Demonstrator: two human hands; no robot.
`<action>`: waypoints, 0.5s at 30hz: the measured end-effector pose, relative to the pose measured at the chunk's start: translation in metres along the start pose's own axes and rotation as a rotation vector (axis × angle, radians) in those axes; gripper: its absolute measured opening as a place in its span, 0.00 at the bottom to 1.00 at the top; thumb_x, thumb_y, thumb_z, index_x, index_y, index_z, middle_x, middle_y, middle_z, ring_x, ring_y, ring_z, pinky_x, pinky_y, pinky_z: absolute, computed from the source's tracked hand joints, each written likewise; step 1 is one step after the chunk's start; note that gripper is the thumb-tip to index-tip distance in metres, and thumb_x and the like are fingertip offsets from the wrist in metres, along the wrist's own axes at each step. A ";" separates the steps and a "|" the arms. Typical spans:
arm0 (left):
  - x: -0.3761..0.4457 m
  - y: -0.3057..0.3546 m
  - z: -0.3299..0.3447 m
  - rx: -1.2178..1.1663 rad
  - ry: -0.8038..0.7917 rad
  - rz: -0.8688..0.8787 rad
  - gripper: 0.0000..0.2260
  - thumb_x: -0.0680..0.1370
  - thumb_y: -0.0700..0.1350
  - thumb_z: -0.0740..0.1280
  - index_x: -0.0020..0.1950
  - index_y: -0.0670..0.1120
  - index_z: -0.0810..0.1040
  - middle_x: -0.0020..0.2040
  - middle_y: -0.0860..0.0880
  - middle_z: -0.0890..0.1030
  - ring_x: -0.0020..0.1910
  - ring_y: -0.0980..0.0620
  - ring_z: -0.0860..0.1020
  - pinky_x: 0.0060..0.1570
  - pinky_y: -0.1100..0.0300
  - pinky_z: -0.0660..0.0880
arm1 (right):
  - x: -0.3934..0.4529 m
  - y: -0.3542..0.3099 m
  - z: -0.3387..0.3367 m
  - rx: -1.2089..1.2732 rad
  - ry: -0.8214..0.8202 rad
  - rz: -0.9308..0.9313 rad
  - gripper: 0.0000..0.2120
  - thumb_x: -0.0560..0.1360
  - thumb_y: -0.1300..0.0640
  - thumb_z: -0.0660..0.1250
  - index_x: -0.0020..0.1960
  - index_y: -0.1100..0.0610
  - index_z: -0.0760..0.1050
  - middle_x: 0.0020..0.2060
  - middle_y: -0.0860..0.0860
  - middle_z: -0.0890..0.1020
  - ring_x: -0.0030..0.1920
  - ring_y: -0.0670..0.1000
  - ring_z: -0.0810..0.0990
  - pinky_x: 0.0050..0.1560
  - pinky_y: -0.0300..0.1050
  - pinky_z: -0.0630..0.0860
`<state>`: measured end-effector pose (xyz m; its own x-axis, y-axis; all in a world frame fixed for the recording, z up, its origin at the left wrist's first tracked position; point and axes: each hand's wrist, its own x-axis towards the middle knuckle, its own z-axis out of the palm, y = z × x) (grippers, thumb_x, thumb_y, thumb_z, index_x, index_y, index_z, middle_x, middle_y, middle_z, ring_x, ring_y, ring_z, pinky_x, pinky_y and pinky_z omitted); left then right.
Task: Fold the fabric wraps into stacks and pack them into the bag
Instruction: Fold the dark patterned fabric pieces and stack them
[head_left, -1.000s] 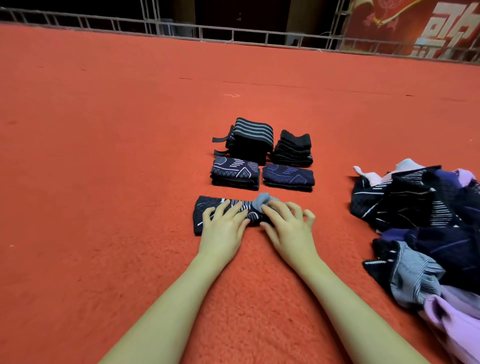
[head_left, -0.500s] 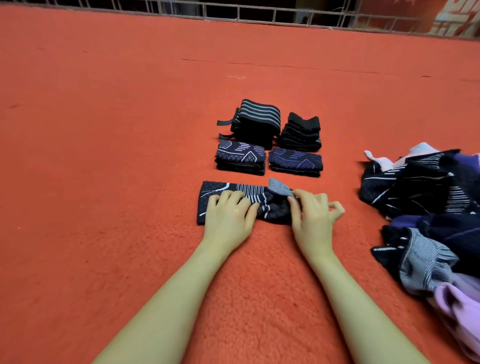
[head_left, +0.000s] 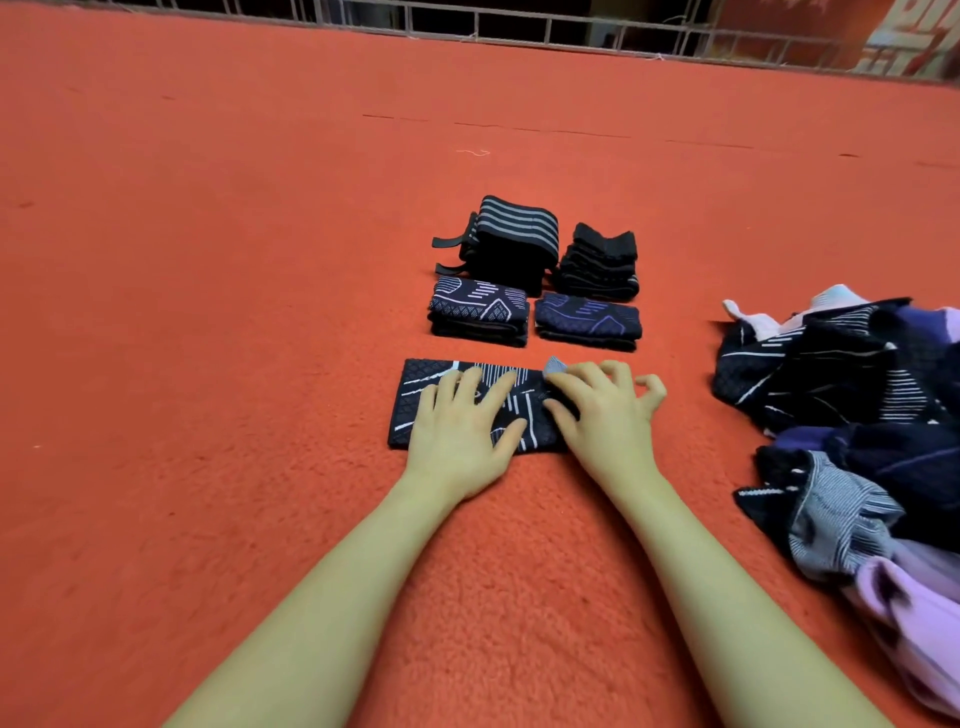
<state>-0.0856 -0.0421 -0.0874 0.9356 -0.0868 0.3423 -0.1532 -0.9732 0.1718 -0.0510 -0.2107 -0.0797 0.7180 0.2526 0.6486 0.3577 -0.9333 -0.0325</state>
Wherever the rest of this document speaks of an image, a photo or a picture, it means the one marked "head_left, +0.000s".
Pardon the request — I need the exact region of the person's left hand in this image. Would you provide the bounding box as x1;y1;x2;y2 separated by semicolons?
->
402;364;530;507

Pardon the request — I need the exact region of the person's right hand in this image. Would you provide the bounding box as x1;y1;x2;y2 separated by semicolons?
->
540;360;669;497

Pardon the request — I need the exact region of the single black grey-heeled sock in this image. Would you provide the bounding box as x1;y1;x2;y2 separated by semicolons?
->
390;357;579;453

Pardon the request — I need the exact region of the single navy white-patterned sock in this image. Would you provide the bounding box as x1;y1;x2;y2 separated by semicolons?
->
429;274;531;326
430;318;530;348

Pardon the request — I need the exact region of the single plain navy sock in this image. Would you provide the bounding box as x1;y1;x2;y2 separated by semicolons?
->
534;291;644;353

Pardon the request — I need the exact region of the person's right forearm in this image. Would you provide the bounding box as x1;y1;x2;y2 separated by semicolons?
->
615;472;894;728

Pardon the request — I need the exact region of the person's left forearm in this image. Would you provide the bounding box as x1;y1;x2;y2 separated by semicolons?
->
165;480;452;728

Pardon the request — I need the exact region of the heap of dark patterned socks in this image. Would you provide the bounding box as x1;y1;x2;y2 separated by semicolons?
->
712;282;960;719

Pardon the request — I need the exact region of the grey metal railing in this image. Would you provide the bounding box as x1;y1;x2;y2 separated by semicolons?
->
90;0;960;80

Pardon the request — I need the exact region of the red banner with white print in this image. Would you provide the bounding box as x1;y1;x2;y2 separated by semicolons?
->
720;0;960;77

